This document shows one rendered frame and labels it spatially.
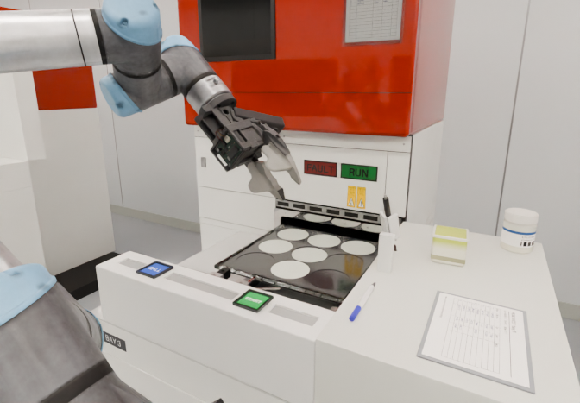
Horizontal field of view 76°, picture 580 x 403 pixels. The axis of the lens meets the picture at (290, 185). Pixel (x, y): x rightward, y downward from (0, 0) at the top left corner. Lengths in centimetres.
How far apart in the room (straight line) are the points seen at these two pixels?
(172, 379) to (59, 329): 53
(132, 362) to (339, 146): 80
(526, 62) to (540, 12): 26
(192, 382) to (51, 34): 67
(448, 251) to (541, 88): 179
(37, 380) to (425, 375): 46
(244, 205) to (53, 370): 108
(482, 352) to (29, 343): 57
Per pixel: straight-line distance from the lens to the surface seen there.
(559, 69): 259
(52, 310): 44
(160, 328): 88
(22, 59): 61
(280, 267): 100
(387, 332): 67
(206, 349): 81
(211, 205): 152
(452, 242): 91
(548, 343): 75
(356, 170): 117
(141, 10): 59
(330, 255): 107
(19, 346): 42
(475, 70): 259
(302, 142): 124
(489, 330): 73
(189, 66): 73
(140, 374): 101
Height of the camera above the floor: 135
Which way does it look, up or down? 14 degrees down
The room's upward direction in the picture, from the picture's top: straight up
